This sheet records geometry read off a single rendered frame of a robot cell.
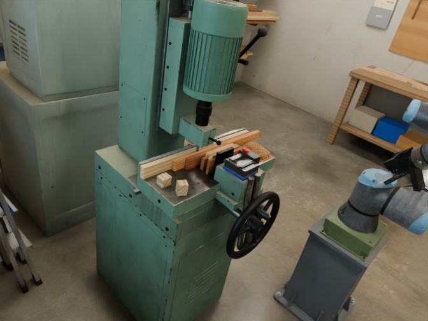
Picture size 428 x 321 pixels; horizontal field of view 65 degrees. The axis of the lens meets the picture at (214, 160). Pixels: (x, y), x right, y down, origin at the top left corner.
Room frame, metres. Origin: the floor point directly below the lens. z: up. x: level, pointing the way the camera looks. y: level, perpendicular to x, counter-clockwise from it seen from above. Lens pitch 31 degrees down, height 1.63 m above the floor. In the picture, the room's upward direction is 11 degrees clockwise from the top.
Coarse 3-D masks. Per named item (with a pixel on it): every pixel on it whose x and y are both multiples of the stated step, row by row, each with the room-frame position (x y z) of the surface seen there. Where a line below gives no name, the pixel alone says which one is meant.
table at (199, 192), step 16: (272, 160) 1.31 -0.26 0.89; (176, 176) 1.03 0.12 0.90; (192, 176) 1.05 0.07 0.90; (208, 176) 1.07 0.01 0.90; (144, 192) 0.96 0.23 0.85; (160, 192) 0.92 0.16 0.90; (192, 192) 0.95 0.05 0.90; (208, 192) 0.99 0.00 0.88; (160, 208) 0.90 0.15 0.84; (176, 208) 0.87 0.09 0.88; (192, 208) 0.93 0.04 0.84
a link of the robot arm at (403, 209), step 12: (396, 192) 1.25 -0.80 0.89; (408, 192) 1.25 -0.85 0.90; (420, 192) 1.24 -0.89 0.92; (396, 204) 1.20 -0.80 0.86; (408, 204) 1.19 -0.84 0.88; (420, 204) 1.19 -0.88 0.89; (384, 216) 1.23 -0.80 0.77; (396, 216) 1.19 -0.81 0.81; (408, 216) 1.16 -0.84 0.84; (420, 216) 1.15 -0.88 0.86; (408, 228) 1.15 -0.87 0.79; (420, 228) 1.13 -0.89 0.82
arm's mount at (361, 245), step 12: (336, 216) 1.33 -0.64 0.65; (324, 228) 1.31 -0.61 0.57; (336, 228) 1.26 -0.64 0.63; (348, 228) 1.25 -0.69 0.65; (384, 228) 1.31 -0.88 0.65; (336, 240) 1.24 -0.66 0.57; (348, 240) 1.22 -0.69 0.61; (360, 240) 1.19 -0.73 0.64; (372, 240) 1.20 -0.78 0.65; (360, 252) 1.18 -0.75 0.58
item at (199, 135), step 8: (184, 120) 1.17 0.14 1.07; (192, 120) 1.18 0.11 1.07; (184, 128) 1.17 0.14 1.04; (192, 128) 1.14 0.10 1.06; (200, 128) 1.13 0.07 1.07; (208, 128) 1.14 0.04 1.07; (216, 128) 1.16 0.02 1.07; (184, 136) 1.16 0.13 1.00; (192, 136) 1.13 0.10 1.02; (200, 136) 1.11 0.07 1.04; (208, 136) 1.12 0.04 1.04; (200, 144) 1.11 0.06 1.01; (208, 144) 1.13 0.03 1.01
